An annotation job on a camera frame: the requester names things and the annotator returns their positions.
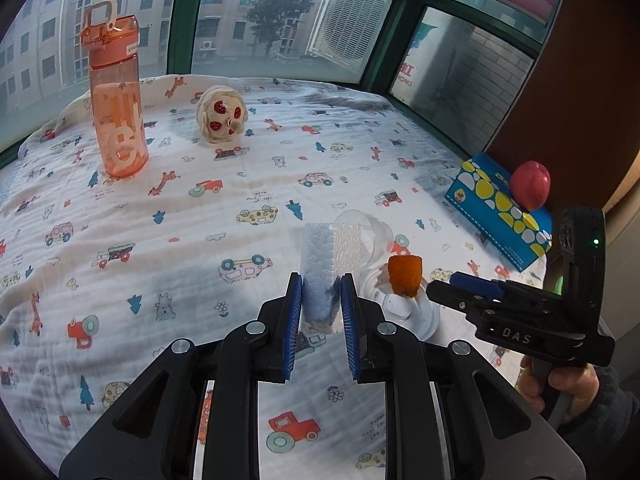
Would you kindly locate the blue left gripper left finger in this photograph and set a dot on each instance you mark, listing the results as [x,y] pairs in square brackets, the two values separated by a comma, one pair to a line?
[291,311]

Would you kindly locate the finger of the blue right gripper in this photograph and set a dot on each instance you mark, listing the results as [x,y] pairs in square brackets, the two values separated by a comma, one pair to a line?
[491,290]
[454,298]

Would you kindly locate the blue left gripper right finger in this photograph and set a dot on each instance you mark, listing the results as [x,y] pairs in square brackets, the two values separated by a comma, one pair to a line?
[352,323]

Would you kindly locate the white foam block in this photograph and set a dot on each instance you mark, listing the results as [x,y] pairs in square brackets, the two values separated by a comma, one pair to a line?
[329,251]

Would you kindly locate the orange sponge piece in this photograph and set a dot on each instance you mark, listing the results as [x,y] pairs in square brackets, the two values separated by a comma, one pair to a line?
[405,274]

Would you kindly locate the person right hand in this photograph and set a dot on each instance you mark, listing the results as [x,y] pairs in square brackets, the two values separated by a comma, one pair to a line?
[582,384]

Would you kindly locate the white plastic lid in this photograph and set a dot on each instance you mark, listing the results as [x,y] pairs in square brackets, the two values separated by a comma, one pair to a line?
[416,314]

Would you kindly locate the blue yellow tissue box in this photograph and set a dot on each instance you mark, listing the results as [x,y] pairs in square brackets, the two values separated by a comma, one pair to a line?
[480,192]

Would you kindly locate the red apple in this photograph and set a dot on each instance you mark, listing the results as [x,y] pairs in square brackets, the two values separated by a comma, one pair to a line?
[530,185]

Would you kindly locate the dark wooden headboard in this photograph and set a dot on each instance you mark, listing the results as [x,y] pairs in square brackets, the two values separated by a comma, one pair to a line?
[578,111]

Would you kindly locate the cream round toy face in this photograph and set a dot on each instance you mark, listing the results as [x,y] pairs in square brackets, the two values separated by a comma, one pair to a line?
[221,114]

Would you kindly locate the cartoon print bed sheet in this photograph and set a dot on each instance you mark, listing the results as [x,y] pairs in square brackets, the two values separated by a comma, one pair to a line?
[99,275]

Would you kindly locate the orange water bottle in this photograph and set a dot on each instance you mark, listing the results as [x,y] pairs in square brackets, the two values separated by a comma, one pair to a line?
[112,42]

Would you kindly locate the white air conditioner unit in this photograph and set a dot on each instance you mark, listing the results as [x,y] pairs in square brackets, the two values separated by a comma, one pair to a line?
[344,32]

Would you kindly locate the green window frame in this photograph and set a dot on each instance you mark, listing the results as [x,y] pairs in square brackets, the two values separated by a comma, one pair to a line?
[458,63]

